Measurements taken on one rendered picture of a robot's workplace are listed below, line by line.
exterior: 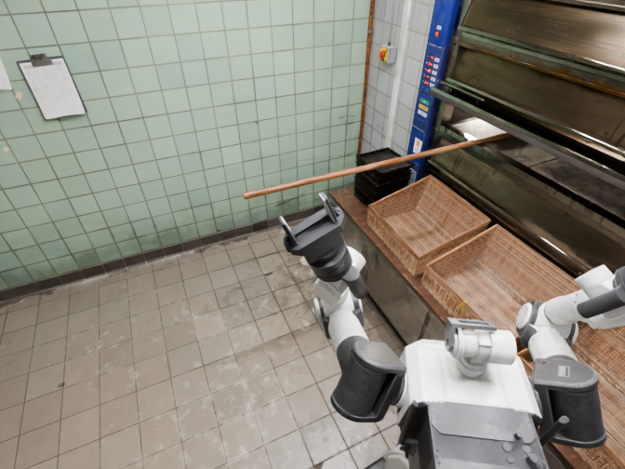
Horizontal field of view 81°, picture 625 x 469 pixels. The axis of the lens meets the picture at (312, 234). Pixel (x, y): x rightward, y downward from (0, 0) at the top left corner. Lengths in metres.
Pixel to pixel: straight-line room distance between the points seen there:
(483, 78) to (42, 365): 3.10
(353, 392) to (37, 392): 2.30
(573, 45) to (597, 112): 0.29
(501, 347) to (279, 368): 1.81
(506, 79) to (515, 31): 0.21
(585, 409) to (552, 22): 1.55
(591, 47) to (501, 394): 1.43
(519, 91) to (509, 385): 1.52
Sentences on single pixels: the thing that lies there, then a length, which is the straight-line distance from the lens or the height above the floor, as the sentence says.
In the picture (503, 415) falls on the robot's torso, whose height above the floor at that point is 1.40.
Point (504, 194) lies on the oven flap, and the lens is 2.25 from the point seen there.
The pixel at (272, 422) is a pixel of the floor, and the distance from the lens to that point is 2.31.
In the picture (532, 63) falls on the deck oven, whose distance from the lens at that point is 2.08.
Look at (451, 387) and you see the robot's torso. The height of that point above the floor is 1.40.
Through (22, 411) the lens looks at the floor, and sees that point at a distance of 2.85.
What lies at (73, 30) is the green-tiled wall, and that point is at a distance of 2.61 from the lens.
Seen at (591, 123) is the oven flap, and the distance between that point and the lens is 1.93.
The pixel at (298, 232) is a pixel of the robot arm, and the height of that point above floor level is 1.68.
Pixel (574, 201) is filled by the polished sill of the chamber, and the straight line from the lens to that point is 2.03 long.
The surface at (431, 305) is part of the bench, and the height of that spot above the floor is 0.58.
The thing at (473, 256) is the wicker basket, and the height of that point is 0.65.
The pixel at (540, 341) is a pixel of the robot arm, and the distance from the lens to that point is 1.12.
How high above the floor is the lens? 2.12
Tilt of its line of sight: 40 degrees down
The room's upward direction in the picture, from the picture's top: straight up
